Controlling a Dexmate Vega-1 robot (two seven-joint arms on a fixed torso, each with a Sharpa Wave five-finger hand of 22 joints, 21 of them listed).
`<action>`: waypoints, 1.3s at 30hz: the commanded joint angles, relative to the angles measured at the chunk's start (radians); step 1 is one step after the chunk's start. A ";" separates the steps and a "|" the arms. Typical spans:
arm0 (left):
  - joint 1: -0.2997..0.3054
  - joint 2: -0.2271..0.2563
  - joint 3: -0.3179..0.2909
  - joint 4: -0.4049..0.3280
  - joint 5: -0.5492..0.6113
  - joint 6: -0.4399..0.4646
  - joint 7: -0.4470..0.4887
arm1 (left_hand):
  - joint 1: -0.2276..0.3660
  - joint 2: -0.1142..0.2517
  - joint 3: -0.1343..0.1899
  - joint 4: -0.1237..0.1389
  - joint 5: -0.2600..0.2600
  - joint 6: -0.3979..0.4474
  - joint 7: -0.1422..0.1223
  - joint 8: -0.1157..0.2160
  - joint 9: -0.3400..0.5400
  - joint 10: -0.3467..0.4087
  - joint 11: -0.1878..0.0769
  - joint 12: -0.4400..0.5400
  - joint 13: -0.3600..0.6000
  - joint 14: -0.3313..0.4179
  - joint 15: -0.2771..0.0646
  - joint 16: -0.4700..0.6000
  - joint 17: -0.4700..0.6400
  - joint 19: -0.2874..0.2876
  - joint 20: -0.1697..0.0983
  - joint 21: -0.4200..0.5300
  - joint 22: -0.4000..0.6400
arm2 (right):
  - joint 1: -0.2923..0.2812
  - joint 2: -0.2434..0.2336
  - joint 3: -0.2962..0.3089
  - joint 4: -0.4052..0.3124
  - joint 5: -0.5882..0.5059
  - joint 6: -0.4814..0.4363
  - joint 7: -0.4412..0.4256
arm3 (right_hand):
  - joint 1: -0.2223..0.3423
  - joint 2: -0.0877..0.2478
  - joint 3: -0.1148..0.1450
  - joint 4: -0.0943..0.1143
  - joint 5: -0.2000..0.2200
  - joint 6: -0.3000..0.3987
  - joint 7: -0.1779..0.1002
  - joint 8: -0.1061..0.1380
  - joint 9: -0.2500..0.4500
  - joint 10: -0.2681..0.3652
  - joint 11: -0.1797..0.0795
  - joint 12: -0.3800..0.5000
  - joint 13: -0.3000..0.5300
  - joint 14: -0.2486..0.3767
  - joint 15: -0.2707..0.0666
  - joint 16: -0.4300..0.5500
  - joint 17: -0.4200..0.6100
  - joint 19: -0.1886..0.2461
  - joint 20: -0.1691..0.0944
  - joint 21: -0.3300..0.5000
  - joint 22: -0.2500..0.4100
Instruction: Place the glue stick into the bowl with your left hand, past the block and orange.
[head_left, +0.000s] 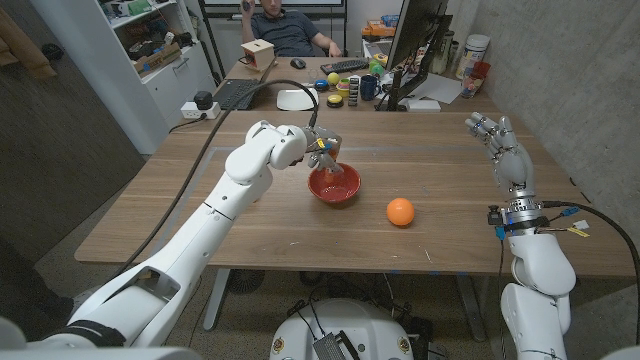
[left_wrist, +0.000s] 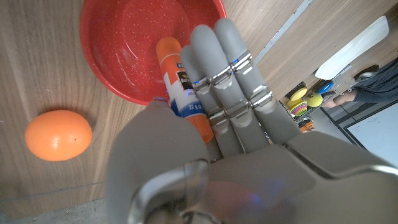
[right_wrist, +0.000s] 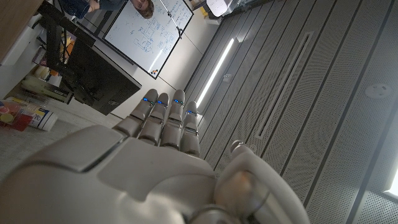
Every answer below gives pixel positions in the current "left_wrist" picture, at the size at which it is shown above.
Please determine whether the yellow and black disc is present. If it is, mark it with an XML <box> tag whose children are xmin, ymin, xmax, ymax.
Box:
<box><xmin>285</xmin><ymin>86</ymin><xmax>308</xmax><ymax>102</ymax></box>

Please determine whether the blue disc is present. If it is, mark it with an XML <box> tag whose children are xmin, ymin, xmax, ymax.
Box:
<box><xmin>317</xmin><ymin>80</ymin><xmax>335</xmax><ymax>95</ymax></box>

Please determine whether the orange and white glue stick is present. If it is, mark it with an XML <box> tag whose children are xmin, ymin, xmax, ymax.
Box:
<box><xmin>155</xmin><ymin>36</ymin><xmax>216</xmax><ymax>144</ymax></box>

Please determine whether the orange fruit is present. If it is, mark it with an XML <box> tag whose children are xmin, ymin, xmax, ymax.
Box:
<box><xmin>24</xmin><ymin>109</ymin><xmax>93</xmax><ymax>162</ymax></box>

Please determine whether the white square plate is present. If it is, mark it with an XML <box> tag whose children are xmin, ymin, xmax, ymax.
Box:
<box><xmin>314</xmin><ymin>15</ymin><xmax>390</xmax><ymax>81</ymax></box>

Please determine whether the whiteboard with black frame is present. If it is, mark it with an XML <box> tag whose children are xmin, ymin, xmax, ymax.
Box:
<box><xmin>343</xmin><ymin>101</ymin><xmax>398</xmax><ymax>170</ymax></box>

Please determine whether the red speckled bowl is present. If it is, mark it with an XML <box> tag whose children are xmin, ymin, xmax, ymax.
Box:
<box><xmin>79</xmin><ymin>0</ymin><xmax>228</xmax><ymax>106</ymax></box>

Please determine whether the yellow ball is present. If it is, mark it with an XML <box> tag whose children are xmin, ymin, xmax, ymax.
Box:
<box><xmin>306</xmin><ymin>92</ymin><xmax>324</xmax><ymax>108</ymax></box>

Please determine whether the stack of coloured cups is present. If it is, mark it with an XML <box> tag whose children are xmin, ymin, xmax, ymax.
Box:
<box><xmin>285</xmin><ymin>100</ymin><xmax>308</xmax><ymax>118</ymax></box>

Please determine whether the seated person in dark shirt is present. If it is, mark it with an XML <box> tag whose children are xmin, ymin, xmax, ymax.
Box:
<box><xmin>322</xmin><ymin>57</ymin><xmax>398</xmax><ymax>109</ymax></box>

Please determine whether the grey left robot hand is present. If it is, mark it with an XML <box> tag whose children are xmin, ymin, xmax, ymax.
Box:
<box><xmin>105</xmin><ymin>17</ymin><xmax>398</xmax><ymax>224</ymax></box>

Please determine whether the black computer mouse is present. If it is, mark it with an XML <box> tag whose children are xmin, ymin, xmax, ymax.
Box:
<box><xmin>354</xmin><ymin>64</ymin><xmax>380</xmax><ymax>80</ymax></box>

